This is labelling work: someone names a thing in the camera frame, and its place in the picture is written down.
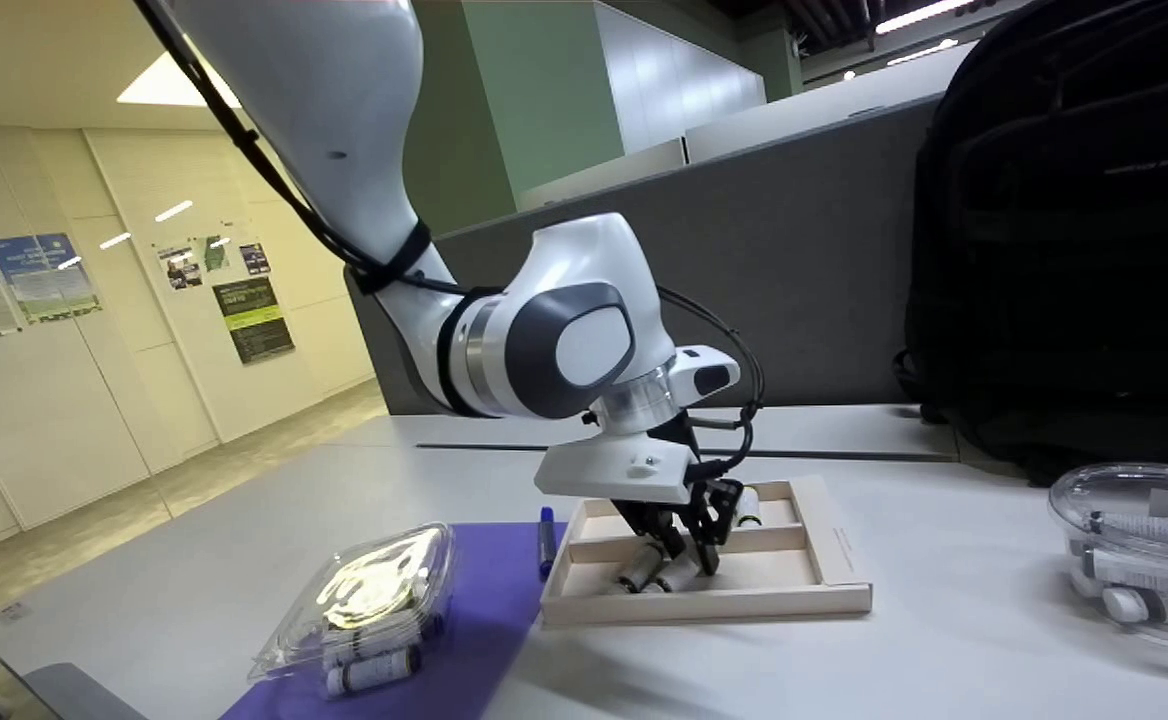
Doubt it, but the small bottle in tray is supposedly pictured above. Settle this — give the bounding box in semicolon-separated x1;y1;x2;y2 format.
732;487;765;529

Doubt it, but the clear glass bowl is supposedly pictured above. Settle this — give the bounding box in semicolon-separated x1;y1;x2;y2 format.
1049;461;1168;629

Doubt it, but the wooden compartment tray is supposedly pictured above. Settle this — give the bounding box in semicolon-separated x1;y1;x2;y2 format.
535;477;876;630

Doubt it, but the small white bottle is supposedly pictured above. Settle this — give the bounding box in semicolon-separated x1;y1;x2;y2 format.
614;552;704;591

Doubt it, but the purple mat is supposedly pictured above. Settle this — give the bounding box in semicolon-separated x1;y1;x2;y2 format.
225;524;545;720

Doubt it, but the blue marker pen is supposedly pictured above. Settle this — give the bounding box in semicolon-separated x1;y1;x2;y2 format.
535;506;556;581

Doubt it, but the grey desk partition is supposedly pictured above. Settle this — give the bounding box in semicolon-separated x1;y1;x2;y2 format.
348;45;981;416

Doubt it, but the wall poster dark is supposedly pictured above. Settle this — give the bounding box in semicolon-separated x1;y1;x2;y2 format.
217;277;293;362

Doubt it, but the black backpack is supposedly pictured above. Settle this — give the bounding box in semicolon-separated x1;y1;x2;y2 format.
902;0;1168;478

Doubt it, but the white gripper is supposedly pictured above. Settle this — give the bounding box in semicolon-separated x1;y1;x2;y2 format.
535;432;742;574

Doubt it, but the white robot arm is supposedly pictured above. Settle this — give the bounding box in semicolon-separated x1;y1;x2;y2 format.
132;0;742;588

